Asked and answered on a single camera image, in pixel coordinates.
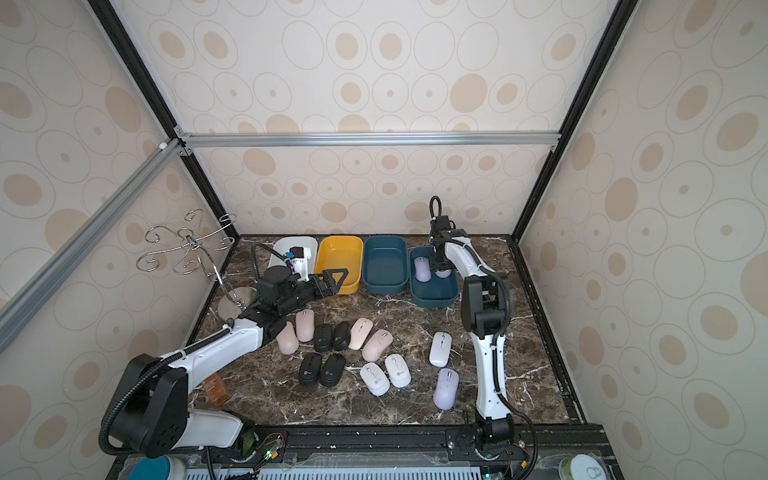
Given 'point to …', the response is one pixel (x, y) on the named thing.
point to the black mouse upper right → (341, 335)
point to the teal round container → (144, 467)
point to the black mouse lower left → (310, 369)
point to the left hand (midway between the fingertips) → (346, 272)
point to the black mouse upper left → (323, 337)
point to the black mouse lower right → (332, 369)
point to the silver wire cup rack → (193, 238)
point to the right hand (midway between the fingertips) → (456, 264)
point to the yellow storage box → (341, 252)
